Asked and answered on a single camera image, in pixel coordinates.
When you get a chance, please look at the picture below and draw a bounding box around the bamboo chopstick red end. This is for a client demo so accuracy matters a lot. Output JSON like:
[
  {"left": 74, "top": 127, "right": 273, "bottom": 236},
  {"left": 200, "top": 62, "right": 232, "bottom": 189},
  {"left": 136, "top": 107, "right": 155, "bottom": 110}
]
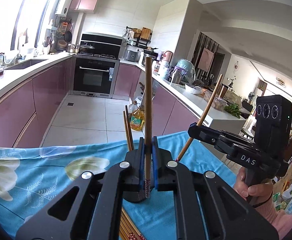
[
  {"left": 144, "top": 56, "right": 152, "bottom": 198},
  {"left": 125, "top": 105, "right": 135, "bottom": 149},
  {"left": 175, "top": 74, "right": 223, "bottom": 162},
  {"left": 121, "top": 215, "right": 137, "bottom": 240},
  {"left": 121, "top": 208, "right": 146, "bottom": 240},
  {"left": 119, "top": 223, "right": 129, "bottom": 240}
]

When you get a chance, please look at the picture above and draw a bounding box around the white water heater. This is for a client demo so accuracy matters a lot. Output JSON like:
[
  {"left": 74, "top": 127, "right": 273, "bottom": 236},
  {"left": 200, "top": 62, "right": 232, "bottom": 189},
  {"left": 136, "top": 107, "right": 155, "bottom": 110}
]
[{"left": 55, "top": 0, "right": 72, "bottom": 17}]

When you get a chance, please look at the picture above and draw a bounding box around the person's right hand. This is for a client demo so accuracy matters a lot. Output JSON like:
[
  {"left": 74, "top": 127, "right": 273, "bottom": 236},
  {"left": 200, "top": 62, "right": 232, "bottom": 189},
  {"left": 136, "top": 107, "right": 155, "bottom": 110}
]
[{"left": 233, "top": 167, "right": 273, "bottom": 205}]

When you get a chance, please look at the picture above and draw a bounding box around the stainless steel pot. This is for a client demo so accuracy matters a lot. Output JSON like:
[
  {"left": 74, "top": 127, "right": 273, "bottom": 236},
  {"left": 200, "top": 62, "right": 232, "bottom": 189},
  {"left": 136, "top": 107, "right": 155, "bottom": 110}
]
[{"left": 140, "top": 49, "right": 158, "bottom": 66}]

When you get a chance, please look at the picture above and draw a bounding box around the green food cover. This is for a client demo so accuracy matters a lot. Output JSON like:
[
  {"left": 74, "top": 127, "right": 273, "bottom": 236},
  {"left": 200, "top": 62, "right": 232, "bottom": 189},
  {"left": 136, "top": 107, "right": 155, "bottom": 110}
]
[{"left": 175, "top": 59, "right": 196, "bottom": 84}]

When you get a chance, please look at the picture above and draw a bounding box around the blue floral tablecloth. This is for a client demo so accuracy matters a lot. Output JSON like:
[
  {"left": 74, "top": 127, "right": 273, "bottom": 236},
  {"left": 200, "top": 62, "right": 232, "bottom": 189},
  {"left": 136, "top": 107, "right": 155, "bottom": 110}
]
[{"left": 0, "top": 130, "right": 236, "bottom": 240}]

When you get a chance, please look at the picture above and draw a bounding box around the black tracking camera box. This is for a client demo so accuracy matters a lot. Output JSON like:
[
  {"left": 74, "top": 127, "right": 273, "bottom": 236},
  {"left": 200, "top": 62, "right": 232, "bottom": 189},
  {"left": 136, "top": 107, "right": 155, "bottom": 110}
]
[{"left": 254, "top": 95, "right": 292, "bottom": 160}]

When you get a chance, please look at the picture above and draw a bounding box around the black range hood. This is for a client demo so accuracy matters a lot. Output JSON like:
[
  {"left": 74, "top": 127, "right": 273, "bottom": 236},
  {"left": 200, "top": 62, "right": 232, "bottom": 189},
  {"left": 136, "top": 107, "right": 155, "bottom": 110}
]
[{"left": 79, "top": 33, "right": 123, "bottom": 60}]

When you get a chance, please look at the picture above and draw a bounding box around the black built-in oven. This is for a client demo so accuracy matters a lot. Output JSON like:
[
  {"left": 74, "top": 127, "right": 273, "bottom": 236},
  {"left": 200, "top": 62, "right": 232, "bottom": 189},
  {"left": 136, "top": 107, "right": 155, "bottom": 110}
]
[{"left": 71, "top": 55, "right": 119, "bottom": 98}]

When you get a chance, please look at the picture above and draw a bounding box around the bamboo chopstick lone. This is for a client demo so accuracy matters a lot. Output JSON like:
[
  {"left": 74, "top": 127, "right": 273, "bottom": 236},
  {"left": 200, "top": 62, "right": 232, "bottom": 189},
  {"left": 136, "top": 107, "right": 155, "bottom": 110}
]
[{"left": 123, "top": 111, "right": 134, "bottom": 151}]

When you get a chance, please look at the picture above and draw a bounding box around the black mesh utensil holder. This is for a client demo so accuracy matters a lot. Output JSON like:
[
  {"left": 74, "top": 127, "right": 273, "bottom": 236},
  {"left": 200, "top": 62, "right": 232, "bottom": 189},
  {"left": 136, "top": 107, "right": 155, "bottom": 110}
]
[{"left": 123, "top": 190, "right": 146, "bottom": 203}]

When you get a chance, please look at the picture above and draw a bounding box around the black wok with lid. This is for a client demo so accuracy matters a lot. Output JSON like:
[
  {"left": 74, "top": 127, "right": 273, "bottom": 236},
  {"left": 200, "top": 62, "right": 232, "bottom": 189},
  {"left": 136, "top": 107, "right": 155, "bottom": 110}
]
[{"left": 79, "top": 44, "right": 95, "bottom": 55}]

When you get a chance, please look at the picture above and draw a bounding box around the cooking oil bottle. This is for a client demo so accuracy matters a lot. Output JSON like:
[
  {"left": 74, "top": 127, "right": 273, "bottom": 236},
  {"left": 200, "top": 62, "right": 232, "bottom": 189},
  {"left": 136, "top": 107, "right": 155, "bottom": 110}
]
[{"left": 130, "top": 106, "right": 145, "bottom": 131}]

